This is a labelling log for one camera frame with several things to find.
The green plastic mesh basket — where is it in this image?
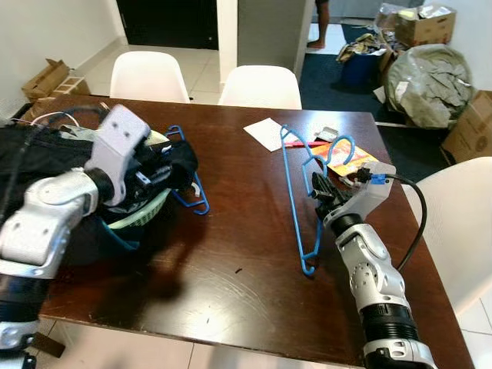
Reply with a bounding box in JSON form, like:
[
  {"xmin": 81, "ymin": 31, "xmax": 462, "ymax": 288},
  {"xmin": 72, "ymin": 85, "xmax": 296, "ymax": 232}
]
[{"xmin": 104, "ymin": 129, "xmax": 175, "ymax": 231}]

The pink pen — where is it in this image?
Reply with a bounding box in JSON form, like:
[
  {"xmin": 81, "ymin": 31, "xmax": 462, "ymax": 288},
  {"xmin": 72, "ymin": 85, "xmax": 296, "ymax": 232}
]
[{"xmin": 283, "ymin": 138, "xmax": 333, "ymax": 148}]

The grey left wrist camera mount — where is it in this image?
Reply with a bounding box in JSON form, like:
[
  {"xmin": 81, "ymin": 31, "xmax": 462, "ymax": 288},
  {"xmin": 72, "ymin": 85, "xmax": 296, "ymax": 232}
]
[{"xmin": 85, "ymin": 105, "xmax": 151, "ymax": 207}]

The dark blue carpet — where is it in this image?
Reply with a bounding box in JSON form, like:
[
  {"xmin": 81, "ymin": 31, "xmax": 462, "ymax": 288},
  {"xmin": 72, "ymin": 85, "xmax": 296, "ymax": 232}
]
[{"xmin": 300, "ymin": 50, "xmax": 462, "ymax": 181}]

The white paper sheet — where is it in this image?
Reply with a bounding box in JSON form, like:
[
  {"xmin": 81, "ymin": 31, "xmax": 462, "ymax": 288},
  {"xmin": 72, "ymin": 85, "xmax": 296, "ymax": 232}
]
[{"xmin": 243, "ymin": 117, "xmax": 288, "ymax": 153}]

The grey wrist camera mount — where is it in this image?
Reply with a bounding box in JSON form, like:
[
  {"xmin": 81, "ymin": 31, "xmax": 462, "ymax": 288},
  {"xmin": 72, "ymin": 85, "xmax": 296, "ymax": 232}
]
[
  {"xmin": 85, "ymin": 105, "xmax": 151, "ymax": 207},
  {"xmin": 338, "ymin": 161, "xmax": 398, "ymax": 225}
]

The small cardboard box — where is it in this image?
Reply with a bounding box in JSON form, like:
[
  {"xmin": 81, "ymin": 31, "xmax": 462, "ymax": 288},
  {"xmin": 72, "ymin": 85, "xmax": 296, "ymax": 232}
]
[{"xmin": 52, "ymin": 75, "xmax": 92, "ymax": 98}]

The khaki plastic bag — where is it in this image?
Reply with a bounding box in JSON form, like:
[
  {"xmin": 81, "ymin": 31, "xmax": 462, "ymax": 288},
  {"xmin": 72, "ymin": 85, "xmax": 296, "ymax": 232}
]
[{"xmin": 383, "ymin": 44, "xmax": 475, "ymax": 130}]

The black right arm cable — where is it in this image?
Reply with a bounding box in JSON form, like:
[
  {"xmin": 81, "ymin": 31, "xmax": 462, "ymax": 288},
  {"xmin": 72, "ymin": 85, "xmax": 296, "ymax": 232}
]
[{"xmin": 367, "ymin": 173, "xmax": 428, "ymax": 271}]

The white plastic chair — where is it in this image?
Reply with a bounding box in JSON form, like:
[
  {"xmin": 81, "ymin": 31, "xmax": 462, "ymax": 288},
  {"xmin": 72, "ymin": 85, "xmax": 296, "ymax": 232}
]
[
  {"xmin": 109, "ymin": 51, "xmax": 191, "ymax": 104},
  {"xmin": 218, "ymin": 65, "xmax": 304, "ymax": 111},
  {"xmin": 401, "ymin": 156, "xmax": 492, "ymax": 317}
]

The open cardboard box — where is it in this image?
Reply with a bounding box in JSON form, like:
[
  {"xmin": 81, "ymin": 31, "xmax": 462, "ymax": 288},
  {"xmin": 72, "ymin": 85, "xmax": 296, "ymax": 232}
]
[{"xmin": 21, "ymin": 58, "xmax": 72, "ymax": 101}]

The person bare leg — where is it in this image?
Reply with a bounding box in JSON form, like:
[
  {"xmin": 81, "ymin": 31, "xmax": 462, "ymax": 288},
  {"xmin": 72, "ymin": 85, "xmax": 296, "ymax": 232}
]
[{"xmin": 307, "ymin": 0, "xmax": 331, "ymax": 50}]

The blue bin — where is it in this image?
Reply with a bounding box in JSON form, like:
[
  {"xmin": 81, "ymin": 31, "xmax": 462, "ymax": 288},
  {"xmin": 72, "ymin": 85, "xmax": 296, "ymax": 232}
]
[{"xmin": 341, "ymin": 48, "xmax": 387, "ymax": 91}]

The yellow orange booklet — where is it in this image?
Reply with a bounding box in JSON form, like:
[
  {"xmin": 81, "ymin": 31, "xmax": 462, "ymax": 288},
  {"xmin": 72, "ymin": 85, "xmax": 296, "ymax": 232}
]
[{"xmin": 310, "ymin": 140, "xmax": 380, "ymax": 178}]

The brown cardboard box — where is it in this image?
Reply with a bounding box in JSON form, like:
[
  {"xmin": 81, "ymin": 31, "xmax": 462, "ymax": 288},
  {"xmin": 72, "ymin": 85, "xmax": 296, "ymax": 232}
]
[
  {"xmin": 440, "ymin": 90, "xmax": 492, "ymax": 164},
  {"xmin": 394, "ymin": 6, "xmax": 458, "ymax": 48}
]

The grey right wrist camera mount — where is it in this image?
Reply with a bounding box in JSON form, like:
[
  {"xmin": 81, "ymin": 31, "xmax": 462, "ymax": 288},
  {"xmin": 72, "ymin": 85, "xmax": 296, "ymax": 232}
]
[{"xmin": 338, "ymin": 161, "xmax": 398, "ymax": 225}]

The black shirt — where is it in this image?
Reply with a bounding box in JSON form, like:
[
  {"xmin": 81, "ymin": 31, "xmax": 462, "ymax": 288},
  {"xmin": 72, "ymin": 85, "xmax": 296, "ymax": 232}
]
[{"xmin": 0, "ymin": 121, "xmax": 199, "ymax": 224}]

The silver foil packet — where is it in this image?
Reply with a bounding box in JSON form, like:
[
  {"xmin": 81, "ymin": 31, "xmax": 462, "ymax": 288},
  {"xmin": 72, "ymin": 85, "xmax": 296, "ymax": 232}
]
[{"xmin": 314, "ymin": 125, "xmax": 341, "ymax": 145}]

